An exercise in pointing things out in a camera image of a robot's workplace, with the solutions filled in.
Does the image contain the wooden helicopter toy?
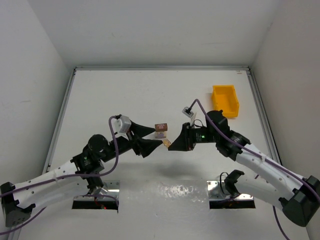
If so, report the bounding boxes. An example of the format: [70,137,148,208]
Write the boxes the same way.
[162,139,171,148]

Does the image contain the beige windowed wood block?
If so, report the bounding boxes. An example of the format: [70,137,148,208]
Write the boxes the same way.
[156,131,167,136]

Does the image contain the brown wood block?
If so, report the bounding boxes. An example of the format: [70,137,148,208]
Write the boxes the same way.
[155,123,168,132]

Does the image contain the yellow plastic bin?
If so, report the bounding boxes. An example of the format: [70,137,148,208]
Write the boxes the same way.
[211,85,240,118]

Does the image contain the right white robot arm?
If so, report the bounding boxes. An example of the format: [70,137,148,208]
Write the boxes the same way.
[168,110,320,227]

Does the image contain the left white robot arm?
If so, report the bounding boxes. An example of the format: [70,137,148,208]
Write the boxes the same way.
[0,122,163,228]

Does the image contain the white front cover board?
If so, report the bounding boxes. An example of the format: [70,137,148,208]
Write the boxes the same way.
[19,180,309,240]

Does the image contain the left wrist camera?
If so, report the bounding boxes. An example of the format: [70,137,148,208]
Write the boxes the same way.
[113,115,132,135]

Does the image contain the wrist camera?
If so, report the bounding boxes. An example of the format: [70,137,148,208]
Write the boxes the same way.
[182,106,197,126]
[113,115,132,135]

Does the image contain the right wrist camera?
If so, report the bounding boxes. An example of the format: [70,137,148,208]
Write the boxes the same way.
[182,106,197,126]

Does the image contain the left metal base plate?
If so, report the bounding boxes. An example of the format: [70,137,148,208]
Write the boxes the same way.
[89,181,120,201]

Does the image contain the metal base plate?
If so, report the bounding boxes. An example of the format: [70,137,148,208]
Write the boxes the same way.
[89,181,120,201]
[206,180,254,202]

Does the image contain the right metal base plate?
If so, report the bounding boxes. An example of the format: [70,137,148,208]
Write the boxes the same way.
[206,180,254,202]

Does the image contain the aluminium table frame rail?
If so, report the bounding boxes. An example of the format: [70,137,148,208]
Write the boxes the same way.
[17,65,300,213]

